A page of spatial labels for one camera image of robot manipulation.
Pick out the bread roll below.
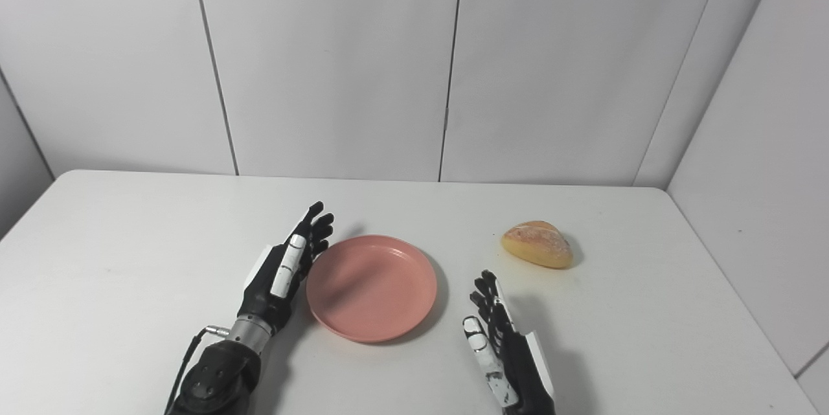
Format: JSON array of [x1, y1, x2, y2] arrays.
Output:
[[501, 221, 574, 269]]

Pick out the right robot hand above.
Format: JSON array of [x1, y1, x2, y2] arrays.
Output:
[[462, 270, 556, 415]]

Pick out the pink plate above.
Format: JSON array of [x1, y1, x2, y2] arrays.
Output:
[[306, 234, 438, 344]]

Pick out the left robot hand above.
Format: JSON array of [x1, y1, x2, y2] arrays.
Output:
[[237, 201, 335, 337]]

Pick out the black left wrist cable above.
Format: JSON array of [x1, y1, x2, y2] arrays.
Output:
[[163, 326, 231, 415]]

